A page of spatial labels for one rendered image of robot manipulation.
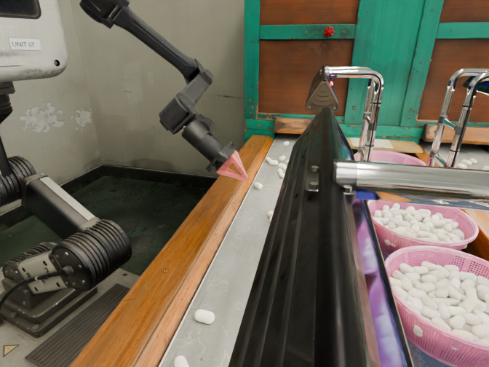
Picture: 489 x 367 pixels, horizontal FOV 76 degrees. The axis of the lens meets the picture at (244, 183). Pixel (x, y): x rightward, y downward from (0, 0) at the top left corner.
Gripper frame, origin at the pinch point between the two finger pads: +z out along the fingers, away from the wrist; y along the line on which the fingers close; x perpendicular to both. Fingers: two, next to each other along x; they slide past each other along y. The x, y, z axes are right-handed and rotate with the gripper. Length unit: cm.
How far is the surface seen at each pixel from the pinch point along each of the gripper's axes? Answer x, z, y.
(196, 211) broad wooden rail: 15.7, -3.3, -3.6
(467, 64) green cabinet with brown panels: -68, 41, 84
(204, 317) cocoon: 7.1, 8.8, -37.0
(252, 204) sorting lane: 9.3, 8.1, 9.0
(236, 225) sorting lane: 10.2, 7.2, -4.0
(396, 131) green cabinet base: -31, 43, 82
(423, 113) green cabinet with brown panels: -44, 45, 84
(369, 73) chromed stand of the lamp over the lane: -38.7, 7.1, 25.5
